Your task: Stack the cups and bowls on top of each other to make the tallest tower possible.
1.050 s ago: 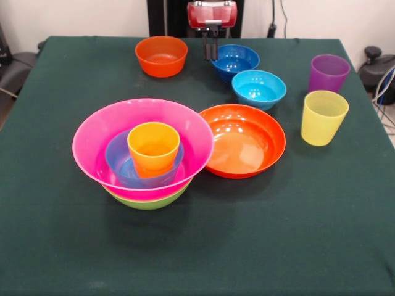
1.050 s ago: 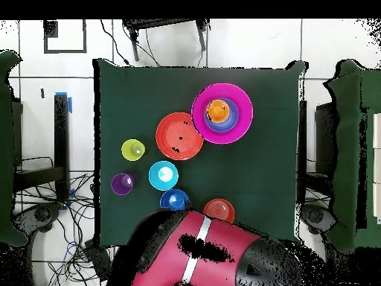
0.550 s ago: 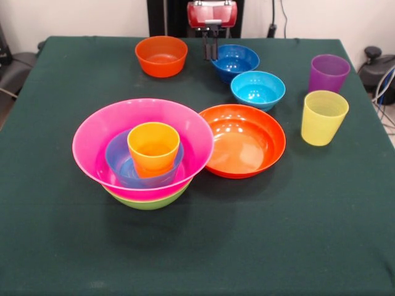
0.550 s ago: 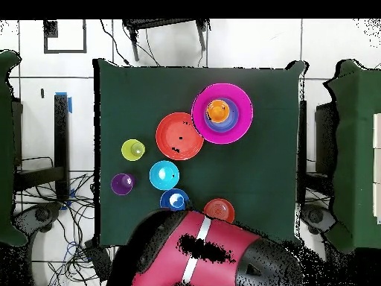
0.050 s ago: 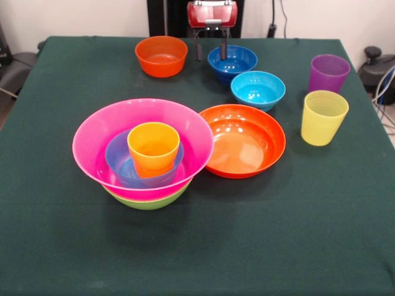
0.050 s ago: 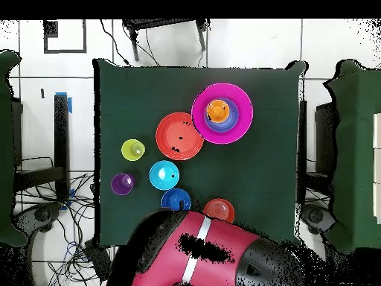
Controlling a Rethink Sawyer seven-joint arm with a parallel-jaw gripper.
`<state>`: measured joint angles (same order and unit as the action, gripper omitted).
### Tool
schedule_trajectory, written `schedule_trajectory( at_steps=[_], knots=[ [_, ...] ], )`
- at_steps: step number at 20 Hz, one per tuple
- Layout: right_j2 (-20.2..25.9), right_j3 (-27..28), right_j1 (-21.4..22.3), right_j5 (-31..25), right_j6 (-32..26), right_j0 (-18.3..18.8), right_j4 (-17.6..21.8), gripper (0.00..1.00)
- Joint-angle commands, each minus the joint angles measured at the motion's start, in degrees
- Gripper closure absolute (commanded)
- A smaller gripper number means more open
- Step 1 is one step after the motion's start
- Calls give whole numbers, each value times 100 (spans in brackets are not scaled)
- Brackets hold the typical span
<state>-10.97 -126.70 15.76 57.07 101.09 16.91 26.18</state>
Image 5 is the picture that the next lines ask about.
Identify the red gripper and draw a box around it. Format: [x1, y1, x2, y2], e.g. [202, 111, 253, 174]
[186, 0, 239, 62]

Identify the dark blue ribbed bowl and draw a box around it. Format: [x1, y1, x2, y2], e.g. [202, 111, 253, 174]
[207, 45, 259, 85]

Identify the large pink plastic bowl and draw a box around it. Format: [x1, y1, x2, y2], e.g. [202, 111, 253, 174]
[72, 97, 215, 203]

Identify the orange plastic cup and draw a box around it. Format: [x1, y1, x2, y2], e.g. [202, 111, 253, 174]
[127, 121, 181, 170]
[135, 158, 176, 179]

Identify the light blue translucent bowl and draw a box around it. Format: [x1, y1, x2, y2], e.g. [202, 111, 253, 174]
[105, 129, 185, 189]

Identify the orange translucent bowl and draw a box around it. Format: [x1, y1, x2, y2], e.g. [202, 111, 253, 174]
[135, 35, 188, 78]

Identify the cyan ribbed bowl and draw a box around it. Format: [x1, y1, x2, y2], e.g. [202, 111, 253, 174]
[230, 70, 286, 112]

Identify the red-orange shallow bowl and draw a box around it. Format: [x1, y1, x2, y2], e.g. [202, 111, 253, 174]
[199, 104, 287, 179]

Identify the purple plastic cup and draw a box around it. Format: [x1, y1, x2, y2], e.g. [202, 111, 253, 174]
[308, 54, 351, 94]

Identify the yellow plastic cup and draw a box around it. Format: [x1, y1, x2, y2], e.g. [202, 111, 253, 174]
[301, 89, 350, 147]

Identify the black floor device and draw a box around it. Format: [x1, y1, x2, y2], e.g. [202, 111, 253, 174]
[357, 46, 395, 91]

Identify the green plastic bowl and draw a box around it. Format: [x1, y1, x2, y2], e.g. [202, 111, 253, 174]
[101, 180, 193, 212]

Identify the dark green table cloth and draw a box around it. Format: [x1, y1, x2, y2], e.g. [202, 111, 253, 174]
[0, 36, 395, 296]

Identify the dark grey chair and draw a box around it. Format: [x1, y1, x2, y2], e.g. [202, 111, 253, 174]
[0, 51, 37, 93]

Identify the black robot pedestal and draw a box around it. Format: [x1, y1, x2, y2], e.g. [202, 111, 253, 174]
[146, 0, 245, 39]

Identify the black cable with plug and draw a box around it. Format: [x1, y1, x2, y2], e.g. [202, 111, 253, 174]
[267, 0, 278, 39]

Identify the bundle of floor cables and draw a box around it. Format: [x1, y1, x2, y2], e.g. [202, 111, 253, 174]
[372, 67, 395, 136]

